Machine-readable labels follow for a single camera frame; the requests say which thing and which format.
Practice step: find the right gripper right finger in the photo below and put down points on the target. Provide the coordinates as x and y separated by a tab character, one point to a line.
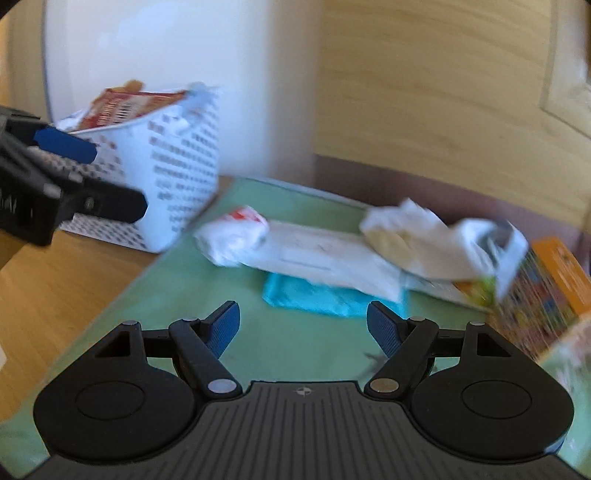
388	329

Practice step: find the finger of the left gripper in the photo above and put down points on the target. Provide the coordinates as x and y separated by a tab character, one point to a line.
65	145
110	201

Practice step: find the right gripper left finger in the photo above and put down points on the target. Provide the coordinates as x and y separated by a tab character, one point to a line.
220	327

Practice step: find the red snack packet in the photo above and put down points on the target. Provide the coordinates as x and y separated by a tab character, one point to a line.
114	107

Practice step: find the green table mat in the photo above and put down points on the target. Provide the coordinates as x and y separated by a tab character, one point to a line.
295	395

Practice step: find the teal packet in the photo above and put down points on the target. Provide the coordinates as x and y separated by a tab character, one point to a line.
294	293

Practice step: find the white paper envelope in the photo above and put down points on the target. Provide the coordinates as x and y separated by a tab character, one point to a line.
338	259

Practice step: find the white red plastic bag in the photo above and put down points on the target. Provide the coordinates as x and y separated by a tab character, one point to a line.
228	239

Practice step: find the white perforated plastic basket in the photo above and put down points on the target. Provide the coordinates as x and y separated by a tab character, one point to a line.
170	155

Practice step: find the white grey cloth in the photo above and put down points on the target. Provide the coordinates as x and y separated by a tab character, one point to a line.
472	262

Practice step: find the colourful orange box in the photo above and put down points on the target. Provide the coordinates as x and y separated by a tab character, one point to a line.
547	303

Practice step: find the green tissue pack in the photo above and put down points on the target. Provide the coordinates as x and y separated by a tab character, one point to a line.
568	362

